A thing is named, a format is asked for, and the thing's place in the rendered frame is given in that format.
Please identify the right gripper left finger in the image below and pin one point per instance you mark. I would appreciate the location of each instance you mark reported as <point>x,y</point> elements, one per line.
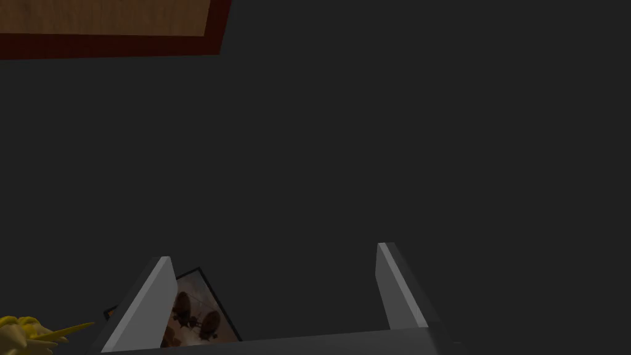
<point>145,308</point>

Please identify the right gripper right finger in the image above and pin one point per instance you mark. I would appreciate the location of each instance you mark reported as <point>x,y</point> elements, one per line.
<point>402,296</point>

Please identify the yellow spiky object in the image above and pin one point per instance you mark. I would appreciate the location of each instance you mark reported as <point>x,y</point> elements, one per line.
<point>27,335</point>

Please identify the dark red table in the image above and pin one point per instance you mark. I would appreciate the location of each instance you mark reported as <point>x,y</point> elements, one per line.
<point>216,29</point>

